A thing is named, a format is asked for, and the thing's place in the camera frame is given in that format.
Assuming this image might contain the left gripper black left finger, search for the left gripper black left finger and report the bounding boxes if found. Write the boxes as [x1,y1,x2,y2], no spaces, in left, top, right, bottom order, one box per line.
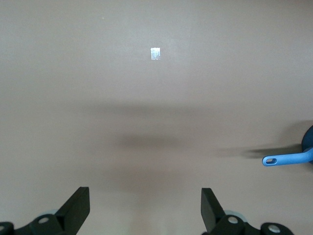
[28,187,90,235]

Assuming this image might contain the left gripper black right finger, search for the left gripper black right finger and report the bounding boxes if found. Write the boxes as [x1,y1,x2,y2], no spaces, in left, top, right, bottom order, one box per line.
[201,188,247,235]

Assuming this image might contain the small silver tape piece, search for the small silver tape piece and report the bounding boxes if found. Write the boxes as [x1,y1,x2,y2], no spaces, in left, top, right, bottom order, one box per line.
[150,47,161,61]

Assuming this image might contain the black pot with blue handle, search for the black pot with blue handle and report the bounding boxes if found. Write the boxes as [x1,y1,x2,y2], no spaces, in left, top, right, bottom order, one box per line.
[262,124,313,167]

